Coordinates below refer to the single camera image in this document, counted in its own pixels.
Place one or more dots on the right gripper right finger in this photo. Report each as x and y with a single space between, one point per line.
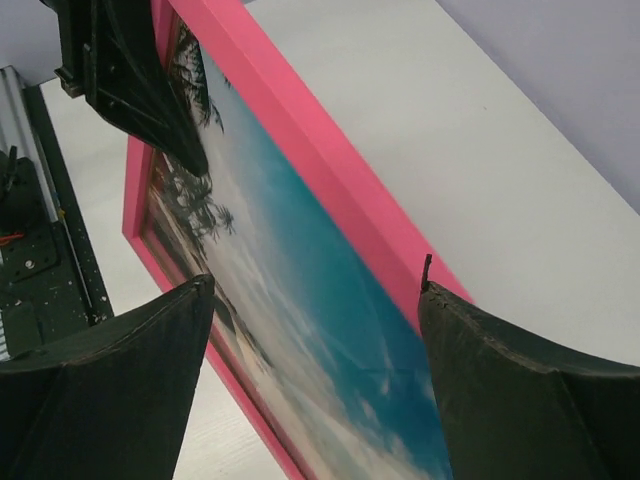
514 405

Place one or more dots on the beach photo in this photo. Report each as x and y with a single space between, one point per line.
308 334

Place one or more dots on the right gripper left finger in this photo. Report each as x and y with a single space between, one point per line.
113 401

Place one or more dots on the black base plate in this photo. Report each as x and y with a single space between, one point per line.
51 284

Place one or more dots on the pink picture frame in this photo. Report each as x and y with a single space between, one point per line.
364 211

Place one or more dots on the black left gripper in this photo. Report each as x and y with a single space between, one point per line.
109 55

